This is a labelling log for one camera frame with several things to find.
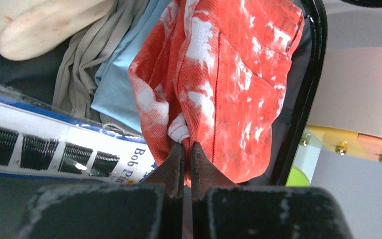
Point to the pink and teal kids suitcase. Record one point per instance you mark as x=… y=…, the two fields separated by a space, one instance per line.
x=302 y=83

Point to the green plastic bin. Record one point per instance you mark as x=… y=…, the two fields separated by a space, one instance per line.
x=297 y=178

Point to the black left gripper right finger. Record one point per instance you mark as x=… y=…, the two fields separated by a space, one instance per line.
x=222 y=209

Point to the light blue garment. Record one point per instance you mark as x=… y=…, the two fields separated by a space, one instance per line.
x=114 y=98

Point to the red white tie-dye garment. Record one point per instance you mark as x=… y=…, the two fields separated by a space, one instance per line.
x=215 y=72

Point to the grey ribbed garment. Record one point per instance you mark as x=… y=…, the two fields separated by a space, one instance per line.
x=75 y=84

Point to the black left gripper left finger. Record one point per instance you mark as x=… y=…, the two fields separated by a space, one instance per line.
x=152 y=209

